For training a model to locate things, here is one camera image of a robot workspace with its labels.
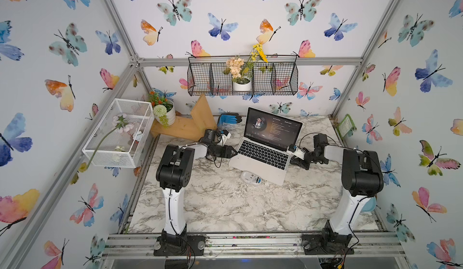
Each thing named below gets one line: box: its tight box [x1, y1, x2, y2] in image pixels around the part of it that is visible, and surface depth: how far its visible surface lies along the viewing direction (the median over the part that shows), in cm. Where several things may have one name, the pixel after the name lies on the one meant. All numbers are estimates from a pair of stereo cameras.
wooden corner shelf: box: [150, 93, 218, 142], surface depth 105 cm
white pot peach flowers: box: [223, 43, 269, 92], surface depth 87 cm
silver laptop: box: [227, 106, 304, 187], surface depth 101 cm
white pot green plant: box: [148, 91, 176, 129], surface depth 98 cm
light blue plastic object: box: [361, 197, 377, 212], surface depth 84 cm
